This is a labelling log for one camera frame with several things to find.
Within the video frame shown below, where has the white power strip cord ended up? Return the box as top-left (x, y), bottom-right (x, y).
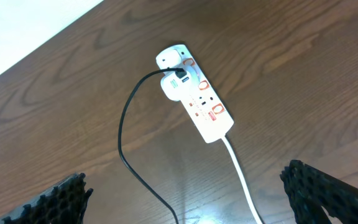
top-left (221, 135), bottom-right (264, 224)

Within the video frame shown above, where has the white plug adapter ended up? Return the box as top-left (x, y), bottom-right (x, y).
top-left (156, 49), bottom-right (182, 69)

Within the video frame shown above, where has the white USB charger adapter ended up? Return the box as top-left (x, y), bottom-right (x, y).
top-left (160, 68), bottom-right (200, 101)

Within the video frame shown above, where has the black charging cable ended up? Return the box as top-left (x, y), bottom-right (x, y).
top-left (117, 67), bottom-right (188, 224)

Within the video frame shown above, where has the white power strip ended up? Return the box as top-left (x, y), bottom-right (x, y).
top-left (162, 44), bottom-right (234, 147)

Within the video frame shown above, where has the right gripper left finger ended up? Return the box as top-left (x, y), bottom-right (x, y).
top-left (0, 173), bottom-right (93, 224)

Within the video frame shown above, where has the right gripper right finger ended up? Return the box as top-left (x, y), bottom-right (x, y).
top-left (280, 160), bottom-right (358, 224)

